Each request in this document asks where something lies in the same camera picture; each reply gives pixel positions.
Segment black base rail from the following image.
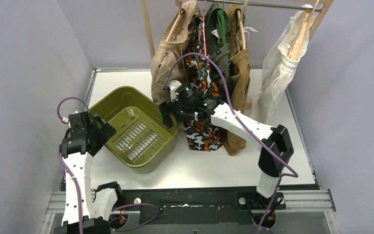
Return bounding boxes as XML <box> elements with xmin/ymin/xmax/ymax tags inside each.
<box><xmin>45</xmin><ymin>185</ymin><xmax>336</xmax><ymax>234</ymax></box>

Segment camouflage patterned shorts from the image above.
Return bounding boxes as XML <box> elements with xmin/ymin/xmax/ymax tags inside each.
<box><xmin>183</xmin><ymin>13</ymin><xmax>225</xmax><ymax>152</ymax></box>

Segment wooden clothes rack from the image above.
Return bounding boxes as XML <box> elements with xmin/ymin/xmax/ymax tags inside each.
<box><xmin>141</xmin><ymin>0</ymin><xmax>333</xmax><ymax>58</ymax></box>

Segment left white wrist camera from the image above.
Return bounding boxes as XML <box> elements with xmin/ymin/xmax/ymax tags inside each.
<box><xmin>60</xmin><ymin>117</ymin><xmax>69</xmax><ymax>124</ymax></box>

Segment olive green plastic basket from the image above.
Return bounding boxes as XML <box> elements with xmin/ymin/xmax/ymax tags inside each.
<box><xmin>90</xmin><ymin>86</ymin><xmax>178</xmax><ymax>174</ymax></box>

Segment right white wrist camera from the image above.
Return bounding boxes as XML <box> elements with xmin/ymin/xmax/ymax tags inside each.
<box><xmin>163</xmin><ymin>80</ymin><xmax>182</xmax><ymax>102</ymax></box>

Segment wooden hanger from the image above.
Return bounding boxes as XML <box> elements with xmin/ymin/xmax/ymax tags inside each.
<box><xmin>289</xmin><ymin>0</ymin><xmax>319</xmax><ymax>61</ymax></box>

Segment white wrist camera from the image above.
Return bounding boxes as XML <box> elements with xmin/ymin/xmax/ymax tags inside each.
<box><xmin>60</xmin><ymin>117</ymin><xmax>69</xmax><ymax>124</ymax></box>
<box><xmin>163</xmin><ymin>80</ymin><xmax>182</xmax><ymax>102</ymax></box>

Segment dark green shorts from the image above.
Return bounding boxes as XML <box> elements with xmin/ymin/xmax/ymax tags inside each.
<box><xmin>205</xmin><ymin>3</ymin><xmax>232</xmax><ymax>92</ymax></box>

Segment beige shorts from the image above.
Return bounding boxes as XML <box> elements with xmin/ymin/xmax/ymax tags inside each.
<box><xmin>150</xmin><ymin>0</ymin><xmax>200</xmax><ymax>104</ymax></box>

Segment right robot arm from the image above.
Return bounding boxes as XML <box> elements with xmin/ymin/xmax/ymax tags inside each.
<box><xmin>159</xmin><ymin>85</ymin><xmax>294</xmax><ymax>208</ymax></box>

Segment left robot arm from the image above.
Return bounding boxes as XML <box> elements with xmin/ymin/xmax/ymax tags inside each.
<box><xmin>54</xmin><ymin>111</ymin><xmax>126</xmax><ymax>234</ymax></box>

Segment white shorts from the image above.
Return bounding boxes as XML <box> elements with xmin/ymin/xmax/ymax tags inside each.
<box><xmin>256</xmin><ymin>10</ymin><xmax>316</xmax><ymax>124</ymax></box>

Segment pink hanger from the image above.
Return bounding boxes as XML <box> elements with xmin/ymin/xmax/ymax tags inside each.
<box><xmin>201</xmin><ymin>0</ymin><xmax>207</xmax><ymax>56</ymax></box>

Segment green hanger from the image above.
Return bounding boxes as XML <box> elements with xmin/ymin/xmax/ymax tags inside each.
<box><xmin>217</xmin><ymin>9</ymin><xmax>227</xmax><ymax>45</ymax></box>

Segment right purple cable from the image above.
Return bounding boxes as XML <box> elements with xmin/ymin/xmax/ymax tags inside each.
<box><xmin>165</xmin><ymin>52</ymin><xmax>299</xmax><ymax>234</ymax></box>

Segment brown shorts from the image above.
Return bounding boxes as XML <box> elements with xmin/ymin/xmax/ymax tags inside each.
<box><xmin>223</xmin><ymin>4</ymin><xmax>251</xmax><ymax>156</ymax></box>

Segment white plastic hanger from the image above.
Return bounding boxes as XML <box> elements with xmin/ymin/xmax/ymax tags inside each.
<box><xmin>236</xmin><ymin>26</ymin><xmax>258</xmax><ymax>51</ymax></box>

